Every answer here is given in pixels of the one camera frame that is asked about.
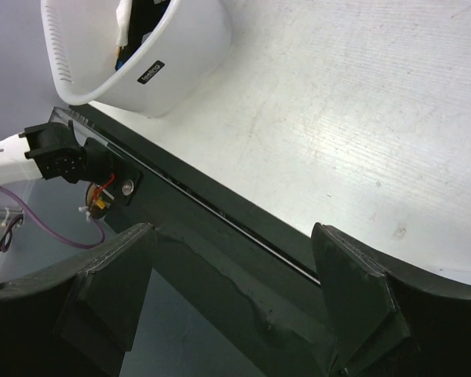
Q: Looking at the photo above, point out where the white plastic basket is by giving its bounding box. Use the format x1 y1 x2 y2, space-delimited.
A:
40 1 232 117

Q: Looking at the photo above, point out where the white sock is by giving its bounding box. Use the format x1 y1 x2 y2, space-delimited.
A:
115 0 133 47

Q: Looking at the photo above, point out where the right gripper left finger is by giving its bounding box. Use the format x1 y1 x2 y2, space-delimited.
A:
0 223 157 376

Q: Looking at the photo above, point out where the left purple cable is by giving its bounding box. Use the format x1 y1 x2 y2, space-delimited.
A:
0 186 107 249

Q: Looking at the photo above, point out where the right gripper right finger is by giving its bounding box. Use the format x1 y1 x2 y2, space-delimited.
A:
311 223 471 376

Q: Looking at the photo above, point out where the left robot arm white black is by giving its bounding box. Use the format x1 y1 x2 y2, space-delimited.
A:
0 121 116 186

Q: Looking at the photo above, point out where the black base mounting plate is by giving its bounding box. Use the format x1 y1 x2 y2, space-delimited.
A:
50 104 471 377

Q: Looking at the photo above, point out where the black blue sock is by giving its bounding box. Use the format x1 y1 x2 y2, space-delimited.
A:
115 0 170 71

